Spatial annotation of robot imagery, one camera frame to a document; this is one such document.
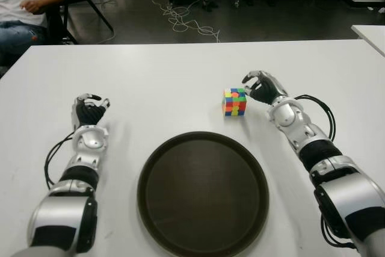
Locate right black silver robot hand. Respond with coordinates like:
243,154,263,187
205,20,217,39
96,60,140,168
241,70,288,107

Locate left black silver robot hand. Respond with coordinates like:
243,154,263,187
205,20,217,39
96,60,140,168
71,93,111,129

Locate multicoloured Rubik's cube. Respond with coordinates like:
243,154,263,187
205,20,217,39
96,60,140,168
223,87,247,118

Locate dark brown round plate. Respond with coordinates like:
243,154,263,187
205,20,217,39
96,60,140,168
137,131,270,257

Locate white side table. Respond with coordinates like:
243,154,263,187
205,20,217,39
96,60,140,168
351,24,385,59

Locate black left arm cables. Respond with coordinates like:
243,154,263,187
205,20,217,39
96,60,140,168
44,132,76,187

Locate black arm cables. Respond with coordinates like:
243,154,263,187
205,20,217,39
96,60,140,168
293,94,357,246
44,132,76,187

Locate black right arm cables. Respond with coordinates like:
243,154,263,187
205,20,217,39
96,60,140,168
293,94,357,246

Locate tangled white floor cable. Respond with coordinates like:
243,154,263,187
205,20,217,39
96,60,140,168
150,0,221,43

